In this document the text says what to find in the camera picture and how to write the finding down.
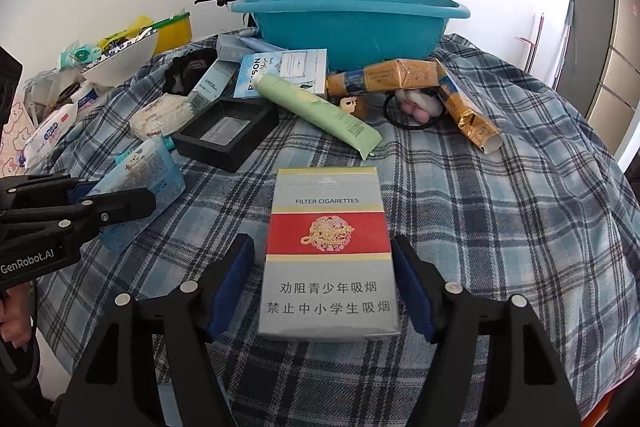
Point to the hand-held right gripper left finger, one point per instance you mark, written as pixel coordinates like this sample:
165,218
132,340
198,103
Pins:
235,287

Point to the opened gold blue cigarette pack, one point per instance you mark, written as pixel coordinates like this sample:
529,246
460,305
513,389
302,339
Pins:
465,107

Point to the green white packet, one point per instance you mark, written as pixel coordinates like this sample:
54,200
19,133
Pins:
77,55

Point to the light blue flat box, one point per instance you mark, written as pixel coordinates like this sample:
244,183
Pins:
295,67

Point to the light green tube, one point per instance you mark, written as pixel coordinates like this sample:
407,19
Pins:
310,107

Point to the person's left hand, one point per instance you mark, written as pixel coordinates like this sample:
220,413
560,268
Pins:
15,317

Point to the white blue packet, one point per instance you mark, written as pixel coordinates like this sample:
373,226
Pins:
87,99

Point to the black scissors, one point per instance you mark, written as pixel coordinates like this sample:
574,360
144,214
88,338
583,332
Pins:
65,93

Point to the blue plastic basin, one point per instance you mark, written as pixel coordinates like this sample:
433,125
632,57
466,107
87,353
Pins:
350,37

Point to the blue bear print pack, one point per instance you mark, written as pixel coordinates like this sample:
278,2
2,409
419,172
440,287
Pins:
145,177

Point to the pink bear print cloth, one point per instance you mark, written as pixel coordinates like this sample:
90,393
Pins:
12,147

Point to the white wet wipes pack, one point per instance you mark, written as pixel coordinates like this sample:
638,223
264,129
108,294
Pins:
50,132

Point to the teal packet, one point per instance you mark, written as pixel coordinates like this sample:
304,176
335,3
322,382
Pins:
170,143

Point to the white blue patterned bowl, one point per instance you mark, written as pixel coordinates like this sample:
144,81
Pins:
120,64

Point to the red white cigarette pack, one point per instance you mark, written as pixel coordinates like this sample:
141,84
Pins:
325,257

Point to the yellow plastic bag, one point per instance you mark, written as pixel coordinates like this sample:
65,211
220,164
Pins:
125,34

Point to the gold grey refrigerator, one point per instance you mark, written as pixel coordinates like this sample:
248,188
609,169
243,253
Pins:
600,32

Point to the black square box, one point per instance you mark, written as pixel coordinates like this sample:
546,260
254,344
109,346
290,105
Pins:
200,142

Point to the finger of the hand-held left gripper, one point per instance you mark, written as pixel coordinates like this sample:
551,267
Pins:
130,204
40,192

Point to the white tissue pack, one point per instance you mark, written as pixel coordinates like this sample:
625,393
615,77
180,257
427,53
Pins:
160,114

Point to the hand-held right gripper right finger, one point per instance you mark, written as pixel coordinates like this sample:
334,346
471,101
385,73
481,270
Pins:
412,287

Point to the yellow container with green lid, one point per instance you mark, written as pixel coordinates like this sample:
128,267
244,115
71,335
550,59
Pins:
175,37

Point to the tall pale blue box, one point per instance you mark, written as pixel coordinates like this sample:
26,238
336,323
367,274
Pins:
212,82

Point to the blue plaid cloth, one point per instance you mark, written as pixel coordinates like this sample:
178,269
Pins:
475,232

